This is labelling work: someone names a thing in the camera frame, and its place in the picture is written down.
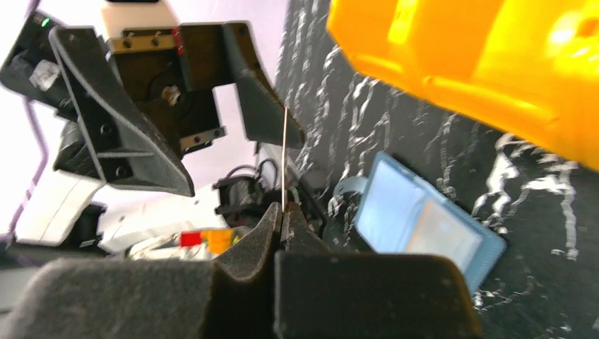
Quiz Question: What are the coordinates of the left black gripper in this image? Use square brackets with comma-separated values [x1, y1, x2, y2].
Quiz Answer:
[1, 9, 305, 197]

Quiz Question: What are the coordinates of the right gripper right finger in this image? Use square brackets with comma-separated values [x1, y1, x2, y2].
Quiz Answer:
[273, 203, 482, 338]

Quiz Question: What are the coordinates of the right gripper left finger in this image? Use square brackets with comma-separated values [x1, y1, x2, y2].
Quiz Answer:
[1, 203, 283, 338]

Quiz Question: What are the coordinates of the blue card holder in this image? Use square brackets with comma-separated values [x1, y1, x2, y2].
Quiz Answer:
[334, 152, 506, 293]

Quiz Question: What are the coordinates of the yellow three-compartment bin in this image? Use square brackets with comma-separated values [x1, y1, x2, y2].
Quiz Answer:
[327, 0, 598, 170]

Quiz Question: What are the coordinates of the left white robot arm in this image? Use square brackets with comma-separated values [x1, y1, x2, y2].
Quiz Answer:
[1, 1, 305, 252]

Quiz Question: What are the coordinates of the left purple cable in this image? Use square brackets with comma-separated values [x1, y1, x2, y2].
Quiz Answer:
[0, 0, 50, 239]

